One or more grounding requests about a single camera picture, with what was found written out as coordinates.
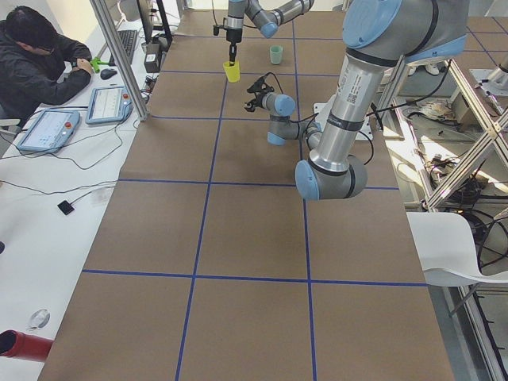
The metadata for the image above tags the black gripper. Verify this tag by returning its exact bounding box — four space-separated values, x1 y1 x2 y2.
226 29 241 67
244 77 274 113

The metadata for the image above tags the yellow plastic cup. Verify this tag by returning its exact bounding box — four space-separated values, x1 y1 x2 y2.
223 61 241 83

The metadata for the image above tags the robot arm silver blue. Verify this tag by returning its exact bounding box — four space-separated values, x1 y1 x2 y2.
216 0 314 66
245 1 469 200

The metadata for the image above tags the green plastic cup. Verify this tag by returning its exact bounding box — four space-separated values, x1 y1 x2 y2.
269 45 283 65

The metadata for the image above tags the black keyboard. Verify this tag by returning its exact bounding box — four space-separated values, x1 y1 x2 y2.
117 29 138 64

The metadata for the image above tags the black computer mouse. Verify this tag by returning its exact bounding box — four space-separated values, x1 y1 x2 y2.
100 68 117 80

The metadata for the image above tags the far blue teach pendant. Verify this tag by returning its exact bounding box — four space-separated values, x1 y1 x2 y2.
85 86 133 125

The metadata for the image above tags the blue teach pendant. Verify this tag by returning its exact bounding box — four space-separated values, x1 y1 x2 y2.
85 86 133 125
16 110 81 153

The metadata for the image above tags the green tool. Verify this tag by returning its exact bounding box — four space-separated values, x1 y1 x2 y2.
90 57 109 73

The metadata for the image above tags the person in black jacket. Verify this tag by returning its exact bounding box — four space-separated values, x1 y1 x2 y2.
1 6 94 125

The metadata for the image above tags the near blue teach pendant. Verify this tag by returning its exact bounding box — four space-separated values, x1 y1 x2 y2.
16 110 81 153

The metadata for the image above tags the small black square device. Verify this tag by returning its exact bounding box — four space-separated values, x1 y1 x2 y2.
57 200 75 215

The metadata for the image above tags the white chair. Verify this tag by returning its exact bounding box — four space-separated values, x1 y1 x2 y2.
406 212 507 287

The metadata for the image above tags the red cylinder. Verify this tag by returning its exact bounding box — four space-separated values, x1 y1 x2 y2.
1 330 53 362

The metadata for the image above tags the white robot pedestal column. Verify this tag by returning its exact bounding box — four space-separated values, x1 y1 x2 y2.
313 101 374 141

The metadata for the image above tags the aluminium frame post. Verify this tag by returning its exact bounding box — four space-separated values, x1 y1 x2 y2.
90 0 148 121

